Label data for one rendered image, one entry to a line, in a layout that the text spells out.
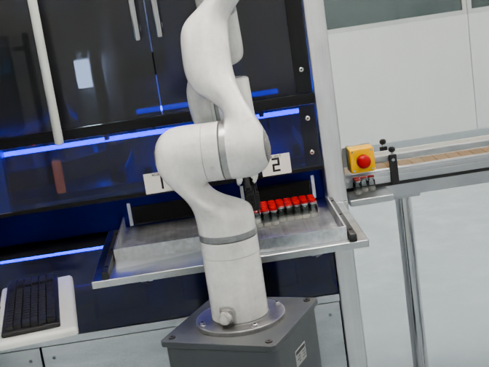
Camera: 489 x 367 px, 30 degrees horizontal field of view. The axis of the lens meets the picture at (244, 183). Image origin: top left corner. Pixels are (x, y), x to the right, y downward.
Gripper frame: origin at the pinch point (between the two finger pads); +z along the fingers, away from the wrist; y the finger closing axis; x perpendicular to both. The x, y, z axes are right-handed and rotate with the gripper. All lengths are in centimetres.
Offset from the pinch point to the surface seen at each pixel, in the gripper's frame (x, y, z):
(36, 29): -51, -18, -52
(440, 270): 63, -219, 96
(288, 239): 7.4, 2.6, 10.4
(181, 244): -21.2, -5.1, 9.5
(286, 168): 7.4, -34.7, -0.7
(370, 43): 58, -506, -3
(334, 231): 19.0, 1.1, 10.5
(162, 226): -31.3, -33.2, 10.3
